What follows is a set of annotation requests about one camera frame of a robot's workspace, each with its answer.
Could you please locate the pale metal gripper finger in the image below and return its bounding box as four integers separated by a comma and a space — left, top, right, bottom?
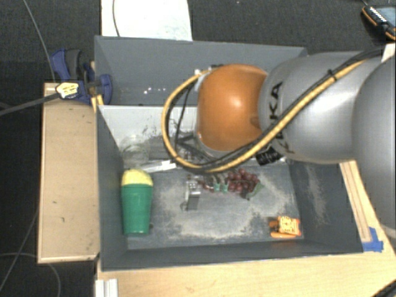
189, 189, 202, 212
180, 180, 199, 212

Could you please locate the grey metal bin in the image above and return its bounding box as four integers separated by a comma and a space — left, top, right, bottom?
93, 35, 364, 272

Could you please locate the dark red grape bunch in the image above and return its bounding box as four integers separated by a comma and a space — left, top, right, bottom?
197, 168, 266, 201

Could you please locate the green cup with yellow top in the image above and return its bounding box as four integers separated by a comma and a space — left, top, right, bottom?
120, 168, 154, 236

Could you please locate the clear glass jar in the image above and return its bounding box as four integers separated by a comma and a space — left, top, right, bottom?
119, 134, 152, 168

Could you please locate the pale wood flat board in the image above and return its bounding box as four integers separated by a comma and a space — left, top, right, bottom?
37, 82, 100, 264

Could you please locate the black cylinder on white bracket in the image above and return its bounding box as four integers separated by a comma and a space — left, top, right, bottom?
255, 147, 284, 167

